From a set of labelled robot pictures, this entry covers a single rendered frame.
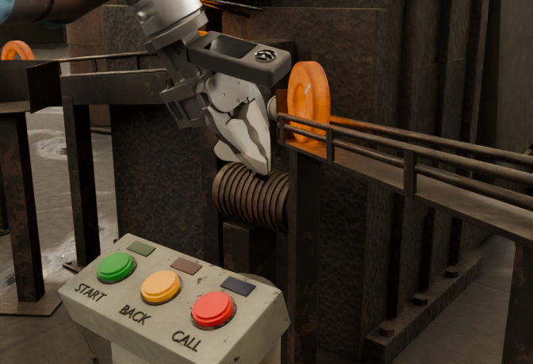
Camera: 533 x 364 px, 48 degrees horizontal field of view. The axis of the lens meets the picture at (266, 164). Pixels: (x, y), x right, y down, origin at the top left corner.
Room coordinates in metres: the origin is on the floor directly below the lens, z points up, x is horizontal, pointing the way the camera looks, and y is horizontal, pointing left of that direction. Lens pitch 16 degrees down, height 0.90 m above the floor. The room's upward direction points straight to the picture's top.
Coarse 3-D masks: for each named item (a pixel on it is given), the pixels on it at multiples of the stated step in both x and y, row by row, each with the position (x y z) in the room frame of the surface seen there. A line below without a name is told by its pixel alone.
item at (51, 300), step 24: (0, 72) 1.76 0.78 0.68; (24, 72) 1.75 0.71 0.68; (48, 72) 1.68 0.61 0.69; (0, 96) 1.76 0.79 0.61; (24, 96) 1.76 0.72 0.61; (48, 96) 1.66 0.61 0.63; (0, 120) 1.63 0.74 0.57; (24, 120) 1.67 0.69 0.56; (0, 144) 1.63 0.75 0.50; (24, 144) 1.65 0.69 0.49; (24, 168) 1.64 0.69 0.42; (24, 192) 1.62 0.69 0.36; (24, 216) 1.62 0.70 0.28; (24, 240) 1.62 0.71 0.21; (24, 264) 1.62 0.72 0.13; (24, 288) 1.63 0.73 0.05; (48, 288) 1.71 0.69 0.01; (0, 312) 1.56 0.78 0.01; (24, 312) 1.56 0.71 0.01; (48, 312) 1.56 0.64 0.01
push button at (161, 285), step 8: (160, 272) 0.58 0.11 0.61; (168, 272) 0.58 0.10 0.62; (152, 280) 0.57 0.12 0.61; (160, 280) 0.57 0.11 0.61; (168, 280) 0.56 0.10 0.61; (176, 280) 0.57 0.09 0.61; (144, 288) 0.56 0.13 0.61; (152, 288) 0.56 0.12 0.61; (160, 288) 0.55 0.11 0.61; (168, 288) 0.55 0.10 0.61; (176, 288) 0.56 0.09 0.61; (144, 296) 0.55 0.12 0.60; (152, 296) 0.55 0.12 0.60; (160, 296) 0.55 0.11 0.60; (168, 296) 0.55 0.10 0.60
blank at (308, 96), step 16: (304, 64) 1.09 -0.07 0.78; (304, 80) 1.09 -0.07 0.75; (320, 80) 1.06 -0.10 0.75; (288, 96) 1.17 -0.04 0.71; (304, 96) 1.14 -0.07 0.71; (320, 96) 1.04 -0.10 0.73; (288, 112) 1.17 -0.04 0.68; (304, 112) 1.14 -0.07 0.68; (320, 112) 1.04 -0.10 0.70; (304, 128) 1.08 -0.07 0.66
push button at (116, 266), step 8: (112, 256) 0.62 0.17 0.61; (120, 256) 0.62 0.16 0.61; (128, 256) 0.62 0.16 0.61; (104, 264) 0.61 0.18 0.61; (112, 264) 0.61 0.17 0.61; (120, 264) 0.61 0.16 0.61; (128, 264) 0.61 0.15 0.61; (104, 272) 0.60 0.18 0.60; (112, 272) 0.60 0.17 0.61; (120, 272) 0.60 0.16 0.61; (128, 272) 0.60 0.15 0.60; (104, 280) 0.60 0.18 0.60; (112, 280) 0.59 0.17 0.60
